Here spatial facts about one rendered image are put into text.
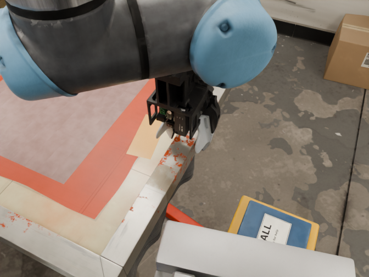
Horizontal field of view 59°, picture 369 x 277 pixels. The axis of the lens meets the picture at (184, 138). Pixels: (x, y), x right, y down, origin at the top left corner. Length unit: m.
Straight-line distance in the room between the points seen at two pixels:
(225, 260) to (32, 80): 0.19
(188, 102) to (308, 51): 2.21
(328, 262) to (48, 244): 0.38
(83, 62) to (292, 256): 0.20
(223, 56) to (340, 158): 1.74
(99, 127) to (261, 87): 1.67
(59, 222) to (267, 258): 0.39
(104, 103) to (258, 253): 0.54
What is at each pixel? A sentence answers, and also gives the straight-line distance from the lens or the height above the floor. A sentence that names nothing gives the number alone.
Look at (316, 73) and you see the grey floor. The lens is 2.45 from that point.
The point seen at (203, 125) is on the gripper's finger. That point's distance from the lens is 0.54.
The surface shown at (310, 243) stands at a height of 0.95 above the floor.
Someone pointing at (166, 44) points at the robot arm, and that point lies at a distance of 0.27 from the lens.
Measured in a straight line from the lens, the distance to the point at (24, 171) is 0.65.
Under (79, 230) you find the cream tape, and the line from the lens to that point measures 0.56.
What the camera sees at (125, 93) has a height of 0.96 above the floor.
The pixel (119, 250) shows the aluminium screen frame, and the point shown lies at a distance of 0.49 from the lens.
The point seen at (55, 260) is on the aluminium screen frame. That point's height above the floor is 0.99.
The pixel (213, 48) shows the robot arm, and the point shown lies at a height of 1.29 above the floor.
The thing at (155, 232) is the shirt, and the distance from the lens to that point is 0.94.
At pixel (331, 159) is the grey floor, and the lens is 1.95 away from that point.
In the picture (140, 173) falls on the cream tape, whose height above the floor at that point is 0.96.
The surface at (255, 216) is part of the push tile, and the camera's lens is 0.54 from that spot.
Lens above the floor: 1.44
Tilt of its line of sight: 50 degrees down
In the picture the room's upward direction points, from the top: straight up
